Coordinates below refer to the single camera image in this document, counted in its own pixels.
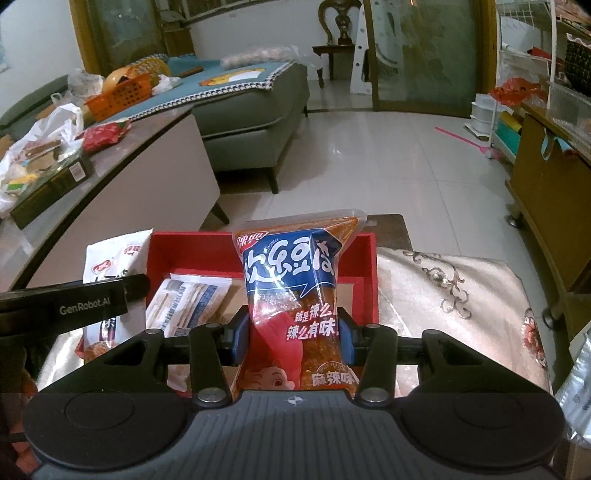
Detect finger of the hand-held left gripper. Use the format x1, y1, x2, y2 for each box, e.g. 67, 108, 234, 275
122, 273, 151, 303

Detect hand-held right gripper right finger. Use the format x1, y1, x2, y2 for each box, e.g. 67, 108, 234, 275
339, 308, 509, 407

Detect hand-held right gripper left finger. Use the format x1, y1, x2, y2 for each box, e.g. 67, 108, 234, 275
74, 308, 253, 409

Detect white snack packet orange print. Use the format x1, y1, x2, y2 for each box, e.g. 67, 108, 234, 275
76, 229, 154, 365

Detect red box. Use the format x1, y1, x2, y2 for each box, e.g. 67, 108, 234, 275
145, 231, 380, 396

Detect blue and orange snack packet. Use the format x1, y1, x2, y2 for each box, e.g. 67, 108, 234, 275
232, 209, 368, 400

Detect grey printed snack packet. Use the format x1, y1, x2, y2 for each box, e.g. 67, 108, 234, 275
145, 273, 234, 341

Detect small wooden table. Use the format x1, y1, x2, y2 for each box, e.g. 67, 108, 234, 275
365, 213, 413, 252

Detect dark flat box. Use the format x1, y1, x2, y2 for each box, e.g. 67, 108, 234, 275
10, 150, 96, 230

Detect long beige coffee table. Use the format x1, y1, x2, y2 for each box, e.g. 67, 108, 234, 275
0, 104, 230, 296

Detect red packet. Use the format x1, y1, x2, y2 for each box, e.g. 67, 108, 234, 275
76, 119, 133, 153

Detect large white plastic bag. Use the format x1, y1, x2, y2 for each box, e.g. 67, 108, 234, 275
0, 104, 86, 217

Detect grey sofa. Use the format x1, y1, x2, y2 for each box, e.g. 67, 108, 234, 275
0, 58, 311, 195

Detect orange plastic basket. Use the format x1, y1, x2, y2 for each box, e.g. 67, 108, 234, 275
85, 71, 154, 122

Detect small white plastic bag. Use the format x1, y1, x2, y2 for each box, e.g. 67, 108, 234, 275
154, 75, 182, 96

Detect clear plastic bag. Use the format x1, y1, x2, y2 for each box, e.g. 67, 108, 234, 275
68, 68, 105, 100

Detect yellow round object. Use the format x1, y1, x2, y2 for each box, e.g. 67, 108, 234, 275
103, 67, 139, 93

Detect blue patterned blanket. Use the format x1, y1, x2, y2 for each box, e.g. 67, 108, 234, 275
129, 58, 296, 124

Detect pink fly swatter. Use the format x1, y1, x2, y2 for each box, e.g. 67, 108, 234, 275
434, 127, 491, 156

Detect silvery plastic bag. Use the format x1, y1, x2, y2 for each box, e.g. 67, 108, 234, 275
554, 332, 591, 440

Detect teal box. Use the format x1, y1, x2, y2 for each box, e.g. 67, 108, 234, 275
494, 129, 523, 163

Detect wooden cabinet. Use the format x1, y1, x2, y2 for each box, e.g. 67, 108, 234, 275
505, 99, 591, 302

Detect pink filled plastic bag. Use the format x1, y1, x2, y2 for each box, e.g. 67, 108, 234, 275
221, 44, 320, 71

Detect white stacked containers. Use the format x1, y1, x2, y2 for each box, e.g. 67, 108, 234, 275
470, 93, 498, 140

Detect white leaning board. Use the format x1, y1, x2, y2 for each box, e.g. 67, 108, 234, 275
348, 7, 378, 96

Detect wooden framed glass door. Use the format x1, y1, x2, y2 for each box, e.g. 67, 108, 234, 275
364, 0, 496, 119

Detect red plastic bag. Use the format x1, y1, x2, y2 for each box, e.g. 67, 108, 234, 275
489, 78, 548, 105

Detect wooden chair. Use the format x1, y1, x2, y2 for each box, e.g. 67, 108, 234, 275
312, 0, 366, 88

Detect clear plastic basket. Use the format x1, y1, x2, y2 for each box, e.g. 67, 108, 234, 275
547, 80, 591, 154

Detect white wire rack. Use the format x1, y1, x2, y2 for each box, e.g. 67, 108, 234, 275
492, 0, 591, 165

